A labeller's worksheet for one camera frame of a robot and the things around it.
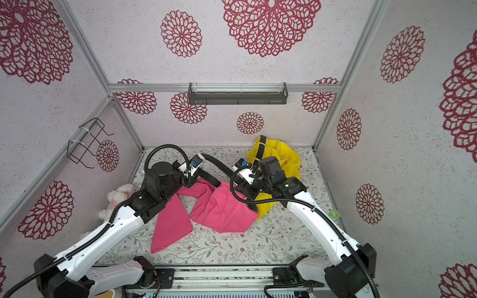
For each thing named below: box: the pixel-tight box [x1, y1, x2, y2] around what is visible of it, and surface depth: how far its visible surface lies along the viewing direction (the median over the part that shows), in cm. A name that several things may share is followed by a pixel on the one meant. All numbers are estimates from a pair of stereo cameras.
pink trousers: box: [150, 178, 259, 254], surface depth 83 cm
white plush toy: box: [78, 183, 138, 238], surface depth 87 cm
